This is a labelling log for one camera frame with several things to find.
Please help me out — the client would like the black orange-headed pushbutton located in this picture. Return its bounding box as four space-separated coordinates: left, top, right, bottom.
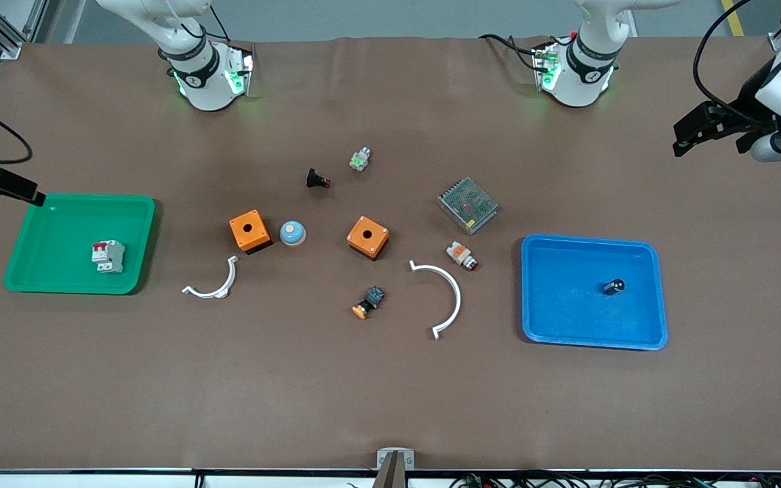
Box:
352 285 386 320

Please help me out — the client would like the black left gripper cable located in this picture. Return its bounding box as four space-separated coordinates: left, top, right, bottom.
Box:
693 0 764 116

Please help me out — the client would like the black left arm base cable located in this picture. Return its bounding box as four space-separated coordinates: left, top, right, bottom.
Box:
479 30 578 71

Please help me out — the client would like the small white curved clip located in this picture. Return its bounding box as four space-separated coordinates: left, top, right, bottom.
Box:
182 255 239 300

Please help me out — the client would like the blue plastic tray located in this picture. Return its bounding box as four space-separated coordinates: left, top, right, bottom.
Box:
521 234 669 351

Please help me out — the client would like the orange button enclosure box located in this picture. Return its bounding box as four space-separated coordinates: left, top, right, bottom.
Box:
229 209 273 253
346 216 390 260

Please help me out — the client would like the large white curved clip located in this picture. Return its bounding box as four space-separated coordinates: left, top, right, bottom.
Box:
409 260 462 340

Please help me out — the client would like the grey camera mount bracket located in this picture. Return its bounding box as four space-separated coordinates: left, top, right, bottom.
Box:
376 447 416 488

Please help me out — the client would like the green plastic tray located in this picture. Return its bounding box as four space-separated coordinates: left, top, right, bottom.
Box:
3 194 157 296

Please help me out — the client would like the white red circuit breaker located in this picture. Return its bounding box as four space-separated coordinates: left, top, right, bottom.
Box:
91 240 125 274

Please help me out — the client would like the metal mesh power supply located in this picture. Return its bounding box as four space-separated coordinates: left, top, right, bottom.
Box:
437 177 499 235

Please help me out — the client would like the brown table cover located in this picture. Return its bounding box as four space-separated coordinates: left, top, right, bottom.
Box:
0 35 781 472

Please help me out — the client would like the orange white red indicator lamp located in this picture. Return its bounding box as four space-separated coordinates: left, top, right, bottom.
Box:
446 241 480 273

